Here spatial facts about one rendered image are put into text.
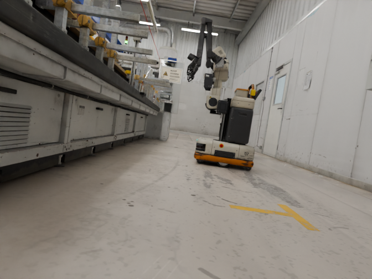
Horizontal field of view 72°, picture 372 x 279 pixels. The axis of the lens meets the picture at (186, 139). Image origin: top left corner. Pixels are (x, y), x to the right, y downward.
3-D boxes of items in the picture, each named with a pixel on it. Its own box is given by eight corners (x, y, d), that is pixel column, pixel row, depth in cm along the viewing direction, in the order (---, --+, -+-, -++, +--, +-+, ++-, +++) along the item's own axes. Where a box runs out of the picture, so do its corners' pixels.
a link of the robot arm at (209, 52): (213, 16, 283) (212, 20, 293) (200, 16, 284) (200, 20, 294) (213, 57, 284) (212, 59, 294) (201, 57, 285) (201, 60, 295)
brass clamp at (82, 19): (97, 35, 139) (98, 25, 138) (88, 25, 125) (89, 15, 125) (86, 33, 138) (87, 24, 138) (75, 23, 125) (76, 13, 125)
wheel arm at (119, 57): (156, 66, 186) (156, 60, 186) (155, 65, 183) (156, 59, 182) (96, 57, 185) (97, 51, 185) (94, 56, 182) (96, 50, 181)
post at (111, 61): (112, 76, 182) (121, 7, 179) (111, 75, 178) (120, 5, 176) (107, 75, 182) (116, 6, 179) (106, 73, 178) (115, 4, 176)
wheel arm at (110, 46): (152, 57, 161) (153, 50, 161) (151, 55, 158) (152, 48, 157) (83, 46, 160) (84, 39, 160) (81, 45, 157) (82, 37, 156)
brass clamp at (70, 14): (78, 19, 114) (79, 7, 113) (64, 4, 100) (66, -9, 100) (64, 16, 114) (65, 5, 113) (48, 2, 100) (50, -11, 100)
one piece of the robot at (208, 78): (213, 91, 326) (216, 74, 325) (215, 88, 298) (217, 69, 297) (201, 89, 327) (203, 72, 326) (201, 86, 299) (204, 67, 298)
